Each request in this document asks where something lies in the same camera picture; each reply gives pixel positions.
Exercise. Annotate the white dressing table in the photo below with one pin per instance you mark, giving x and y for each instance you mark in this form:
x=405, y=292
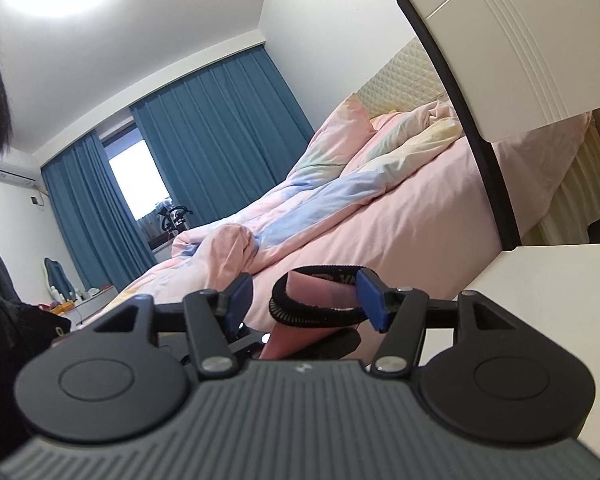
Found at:
x=90, y=305

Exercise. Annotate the black exercise bike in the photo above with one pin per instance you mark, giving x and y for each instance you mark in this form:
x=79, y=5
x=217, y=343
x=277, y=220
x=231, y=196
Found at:
x=172, y=215

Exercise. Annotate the pink pastel pillow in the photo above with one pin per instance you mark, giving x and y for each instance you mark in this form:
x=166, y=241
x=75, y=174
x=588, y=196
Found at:
x=340, y=130

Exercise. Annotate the window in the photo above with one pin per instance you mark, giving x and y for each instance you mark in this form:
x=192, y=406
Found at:
x=140, y=180

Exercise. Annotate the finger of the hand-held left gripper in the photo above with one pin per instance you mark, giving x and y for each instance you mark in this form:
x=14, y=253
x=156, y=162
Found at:
x=335, y=342

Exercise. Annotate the bed with pink sheet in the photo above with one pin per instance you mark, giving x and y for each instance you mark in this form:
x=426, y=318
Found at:
x=430, y=220

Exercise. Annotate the narrow blue curtain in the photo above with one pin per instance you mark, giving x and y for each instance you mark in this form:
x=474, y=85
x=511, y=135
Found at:
x=90, y=220

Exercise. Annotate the white folding chair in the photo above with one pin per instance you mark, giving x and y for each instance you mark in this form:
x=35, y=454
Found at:
x=510, y=45

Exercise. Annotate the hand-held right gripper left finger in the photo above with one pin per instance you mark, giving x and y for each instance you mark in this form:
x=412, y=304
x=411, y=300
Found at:
x=240, y=300

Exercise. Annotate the pale yellow bed skirt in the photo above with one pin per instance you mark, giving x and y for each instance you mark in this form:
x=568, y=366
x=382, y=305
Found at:
x=575, y=200

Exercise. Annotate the white air conditioner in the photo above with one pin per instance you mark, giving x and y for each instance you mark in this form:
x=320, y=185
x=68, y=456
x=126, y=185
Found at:
x=15, y=170

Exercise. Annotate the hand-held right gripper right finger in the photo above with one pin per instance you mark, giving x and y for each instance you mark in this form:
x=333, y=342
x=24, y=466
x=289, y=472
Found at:
x=372, y=300

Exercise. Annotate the cream quilted headboard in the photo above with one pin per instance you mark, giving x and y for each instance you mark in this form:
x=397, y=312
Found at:
x=405, y=70

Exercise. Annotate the black elastic band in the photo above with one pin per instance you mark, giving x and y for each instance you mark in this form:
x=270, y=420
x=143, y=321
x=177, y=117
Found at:
x=300, y=317

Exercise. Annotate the pastel patchwork quilt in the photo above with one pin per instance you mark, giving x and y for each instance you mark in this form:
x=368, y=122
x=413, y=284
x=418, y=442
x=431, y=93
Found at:
x=305, y=200

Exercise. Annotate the wide blue curtain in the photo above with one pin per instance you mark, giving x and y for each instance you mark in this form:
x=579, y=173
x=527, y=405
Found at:
x=220, y=125

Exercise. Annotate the oval table mirror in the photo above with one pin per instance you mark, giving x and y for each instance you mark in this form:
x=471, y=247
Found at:
x=55, y=275

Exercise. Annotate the black garment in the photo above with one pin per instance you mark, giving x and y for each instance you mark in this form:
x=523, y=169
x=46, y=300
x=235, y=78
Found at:
x=10, y=340

